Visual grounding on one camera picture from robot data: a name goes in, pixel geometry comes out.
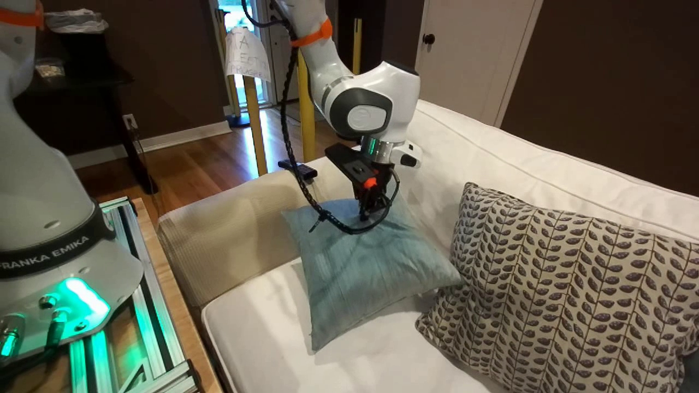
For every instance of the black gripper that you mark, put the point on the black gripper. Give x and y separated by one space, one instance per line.
372 193

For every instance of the green square pillow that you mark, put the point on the green square pillow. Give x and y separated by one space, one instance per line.
363 285

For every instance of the leaf patterned pillow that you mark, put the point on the leaf patterned pillow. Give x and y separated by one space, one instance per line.
570 307

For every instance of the teal pillow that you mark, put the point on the teal pillow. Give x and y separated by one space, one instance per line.
692 375

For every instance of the white fabric sofa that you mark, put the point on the white fabric sofa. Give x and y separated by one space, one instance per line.
242 233

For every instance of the white door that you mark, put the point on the white door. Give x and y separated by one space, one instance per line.
481 57

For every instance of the white plastic cover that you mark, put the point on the white plastic cover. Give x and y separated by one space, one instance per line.
245 56

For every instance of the black side table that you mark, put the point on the black side table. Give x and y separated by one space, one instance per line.
111 80

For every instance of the white crumpled cloth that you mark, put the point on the white crumpled cloth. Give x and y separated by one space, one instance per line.
78 23

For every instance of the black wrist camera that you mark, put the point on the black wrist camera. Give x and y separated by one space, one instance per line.
350 162

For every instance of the yellow post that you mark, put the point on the yellow post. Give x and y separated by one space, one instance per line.
306 109
254 132
358 45

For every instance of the aluminium profile base frame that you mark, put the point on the aluminium profile base frame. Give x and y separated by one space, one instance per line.
156 329

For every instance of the white wall outlet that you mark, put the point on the white wall outlet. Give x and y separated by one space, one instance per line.
130 120

